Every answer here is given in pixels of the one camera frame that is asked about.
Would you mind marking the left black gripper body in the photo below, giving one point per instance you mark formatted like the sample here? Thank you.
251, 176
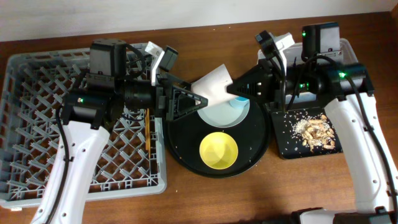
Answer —
168, 101

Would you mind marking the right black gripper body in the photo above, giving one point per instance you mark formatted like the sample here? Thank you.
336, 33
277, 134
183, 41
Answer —
267, 86

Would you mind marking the blue plastic cup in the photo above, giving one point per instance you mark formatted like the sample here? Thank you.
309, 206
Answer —
239, 102

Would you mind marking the pink plastic cup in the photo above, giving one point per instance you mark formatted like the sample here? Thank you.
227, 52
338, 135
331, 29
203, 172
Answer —
213, 86

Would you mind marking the wooden chopstick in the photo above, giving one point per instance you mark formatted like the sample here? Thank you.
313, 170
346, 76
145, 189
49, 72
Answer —
147, 130
149, 137

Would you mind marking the yellow plastic bowl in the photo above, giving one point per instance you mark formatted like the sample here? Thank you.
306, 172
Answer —
218, 150

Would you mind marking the food scraps pile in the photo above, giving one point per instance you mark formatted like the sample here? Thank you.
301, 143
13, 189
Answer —
315, 132

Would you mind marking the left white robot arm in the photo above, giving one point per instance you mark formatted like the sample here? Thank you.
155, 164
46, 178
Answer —
120, 77

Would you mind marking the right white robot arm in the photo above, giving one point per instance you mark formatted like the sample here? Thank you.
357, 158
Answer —
320, 79

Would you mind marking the grey plastic dishwasher rack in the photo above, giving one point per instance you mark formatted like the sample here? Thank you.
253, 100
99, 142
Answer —
33, 87

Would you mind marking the round black serving tray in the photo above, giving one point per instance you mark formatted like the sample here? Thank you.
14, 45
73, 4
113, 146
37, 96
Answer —
252, 136

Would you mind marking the clear plastic bin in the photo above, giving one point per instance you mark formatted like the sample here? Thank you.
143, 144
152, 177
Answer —
345, 55

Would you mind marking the light grey round plate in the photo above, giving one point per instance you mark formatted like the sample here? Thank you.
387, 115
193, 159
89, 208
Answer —
224, 115

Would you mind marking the black rectangular tray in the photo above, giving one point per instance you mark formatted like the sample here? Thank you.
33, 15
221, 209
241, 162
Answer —
289, 148

